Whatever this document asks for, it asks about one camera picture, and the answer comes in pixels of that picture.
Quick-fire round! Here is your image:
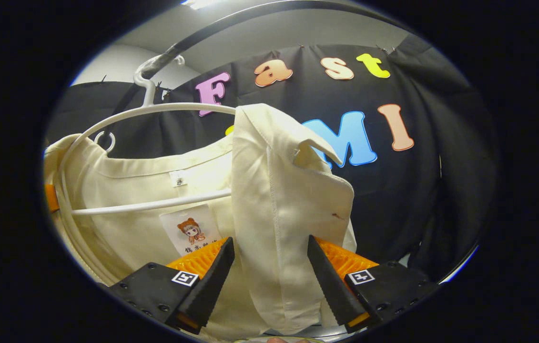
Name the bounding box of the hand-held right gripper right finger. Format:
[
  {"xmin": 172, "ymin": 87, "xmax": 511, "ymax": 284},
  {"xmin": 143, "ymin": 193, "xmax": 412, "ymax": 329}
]
[{"xmin": 308, "ymin": 235, "xmax": 439, "ymax": 333}]

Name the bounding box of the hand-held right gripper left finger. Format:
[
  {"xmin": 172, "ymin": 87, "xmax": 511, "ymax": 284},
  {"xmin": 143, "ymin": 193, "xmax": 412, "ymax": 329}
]
[{"xmin": 107, "ymin": 237, "xmax": 235, "ymax": 334}]

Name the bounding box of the cream button shirt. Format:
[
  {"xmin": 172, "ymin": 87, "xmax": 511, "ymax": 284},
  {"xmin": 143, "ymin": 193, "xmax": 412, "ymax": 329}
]
[{"xmin": 43, "ymin": 103, "xmax": 358, "ymax": 341}]

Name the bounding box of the black metal clothes rack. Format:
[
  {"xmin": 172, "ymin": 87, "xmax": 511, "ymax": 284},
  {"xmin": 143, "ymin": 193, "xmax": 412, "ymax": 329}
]
[{"xmin": 100, "ymin": 0, "xmax": 413, "ymax": 143}]

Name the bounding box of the black backdrop cloth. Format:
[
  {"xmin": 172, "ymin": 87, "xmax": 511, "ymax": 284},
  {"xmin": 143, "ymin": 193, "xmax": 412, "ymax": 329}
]
[{"xmin": 45, "ymin": 33, "xmax": 498, "ymax": 282}]

